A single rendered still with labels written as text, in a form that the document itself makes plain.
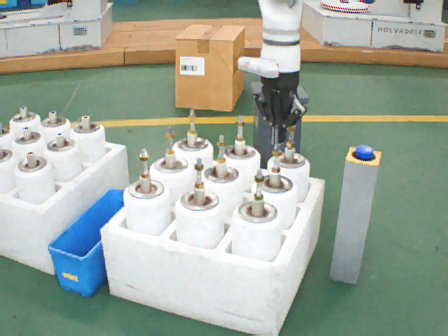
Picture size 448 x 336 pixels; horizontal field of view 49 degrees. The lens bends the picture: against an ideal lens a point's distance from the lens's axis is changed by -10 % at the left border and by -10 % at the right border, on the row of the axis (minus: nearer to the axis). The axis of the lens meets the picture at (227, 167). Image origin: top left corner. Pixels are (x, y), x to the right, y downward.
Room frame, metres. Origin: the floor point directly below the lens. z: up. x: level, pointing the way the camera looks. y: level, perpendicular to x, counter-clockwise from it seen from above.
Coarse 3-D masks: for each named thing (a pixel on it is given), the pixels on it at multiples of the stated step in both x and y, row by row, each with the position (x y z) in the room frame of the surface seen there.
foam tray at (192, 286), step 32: (320, 192) 1.08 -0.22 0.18; (224, 224) 0.94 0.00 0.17; (128, 256) 0.88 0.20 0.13; (160, 256) 0.85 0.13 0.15; (192, 256) 0.83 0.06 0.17; (224, 256) 0.82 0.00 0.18; (288, 256) 0.82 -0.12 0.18; (128, 288) 0.88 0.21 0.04; (160, 288) 0.85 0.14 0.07; (192, 288) 0.83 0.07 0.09; (224, 288) 0.81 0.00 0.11; (256, 288) 0.78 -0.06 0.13; (288, 288) 0.83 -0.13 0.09; (224, 320) 0.81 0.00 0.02; (256, 320) 0.78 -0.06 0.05
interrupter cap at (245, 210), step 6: (246, 204) 0.89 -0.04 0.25; (264, 204) 0.89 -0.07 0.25; (270, 204) 0.89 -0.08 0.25; (240, 210) 0.87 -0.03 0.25; (246, 210) 0.87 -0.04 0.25; (264, 210) 0.87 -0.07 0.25; (270, 210) 0.87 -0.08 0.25; (276, 210) 0.87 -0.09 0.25; (240, 216) 0.85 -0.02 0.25; (246, 216) 0.85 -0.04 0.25; (252, 216) 0.85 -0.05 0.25; (258, 216) 0.85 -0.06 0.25; (264, 216) 0.85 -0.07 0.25; (270, 216) 0.85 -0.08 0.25; (252, 222) 0.83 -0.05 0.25; (258, 222) 0.83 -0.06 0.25; (264, 222) 0.83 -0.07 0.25
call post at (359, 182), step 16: (352, 176) 0.96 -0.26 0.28; (368, 176) 0.95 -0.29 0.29; (352, 192) 0.96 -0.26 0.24; (368, 192) 0.95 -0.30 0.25; (352, 208) 0.96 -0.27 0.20; (368, 208) 0.95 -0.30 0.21; (352, 224) 0.96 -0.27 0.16; (368, 224) 0.95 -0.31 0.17; (336, 240) 0.97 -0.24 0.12; (352, 240) 0.95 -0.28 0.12; (336, 256) 0.96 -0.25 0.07; (352, 256) 0.95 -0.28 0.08; (336, 272) 0.96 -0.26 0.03; (352, 272) 0.95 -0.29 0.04
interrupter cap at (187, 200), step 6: (192, 192) 0.93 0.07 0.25; (210, 192) 0.93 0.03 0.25; (180, 198) 0.91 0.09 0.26; (186, 198) 0.91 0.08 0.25; (192, 198) 0.91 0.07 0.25; (210, 198) 0.91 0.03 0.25; (216, 198) 0.91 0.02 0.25; (186, 204) 0.89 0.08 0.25; (192, 204) 0.89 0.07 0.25; (198, 204) 0.89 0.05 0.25; (204, 204) 0.89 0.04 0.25; (210, 204) 0.89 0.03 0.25; (216, 204) 0.89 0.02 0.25; (198, 210) 0.87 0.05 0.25; (204, 210) 0.87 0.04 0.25
